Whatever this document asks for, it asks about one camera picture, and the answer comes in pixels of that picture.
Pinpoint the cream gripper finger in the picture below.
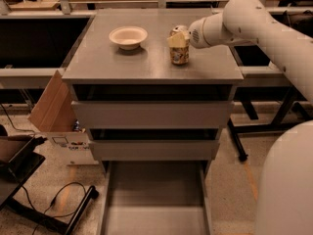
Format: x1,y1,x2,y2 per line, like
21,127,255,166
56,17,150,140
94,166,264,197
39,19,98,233
167,32,189,48

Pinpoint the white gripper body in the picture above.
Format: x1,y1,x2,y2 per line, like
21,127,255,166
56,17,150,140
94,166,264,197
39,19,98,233
188,14,244,49

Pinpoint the orange soda can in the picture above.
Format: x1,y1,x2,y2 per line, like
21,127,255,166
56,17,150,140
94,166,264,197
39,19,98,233
169,25,189,65

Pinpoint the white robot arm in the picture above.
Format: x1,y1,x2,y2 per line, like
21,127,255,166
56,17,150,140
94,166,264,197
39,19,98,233
183,0,313,235

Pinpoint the grey drawer cabinet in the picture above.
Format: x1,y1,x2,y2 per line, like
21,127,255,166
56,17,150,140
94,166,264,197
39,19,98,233
62,7,245,178

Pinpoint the grey top drawer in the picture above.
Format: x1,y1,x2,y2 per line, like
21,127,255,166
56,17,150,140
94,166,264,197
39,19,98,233
72,84,233,129

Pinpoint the grey middle drawer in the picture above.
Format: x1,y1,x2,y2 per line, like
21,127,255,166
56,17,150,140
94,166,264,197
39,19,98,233
90,128,219,161

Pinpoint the grey open bottom drawer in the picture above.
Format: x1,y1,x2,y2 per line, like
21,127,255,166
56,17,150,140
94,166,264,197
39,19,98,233
97,161,213,235

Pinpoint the white paper bowl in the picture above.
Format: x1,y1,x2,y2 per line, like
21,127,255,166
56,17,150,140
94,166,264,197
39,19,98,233
109,26,148,50

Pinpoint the cardboard box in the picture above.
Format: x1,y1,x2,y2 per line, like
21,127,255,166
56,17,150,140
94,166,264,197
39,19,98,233
28,71,97,165

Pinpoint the black desk stand left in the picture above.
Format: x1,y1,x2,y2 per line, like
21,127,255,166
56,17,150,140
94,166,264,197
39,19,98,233
0,124,100,235

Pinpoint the black table frame right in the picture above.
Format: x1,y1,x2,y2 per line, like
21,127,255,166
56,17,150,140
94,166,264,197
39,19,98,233
228,86,312,162

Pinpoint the black cable on floor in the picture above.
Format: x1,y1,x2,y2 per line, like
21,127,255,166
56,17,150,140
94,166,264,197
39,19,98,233
19,181,87,235

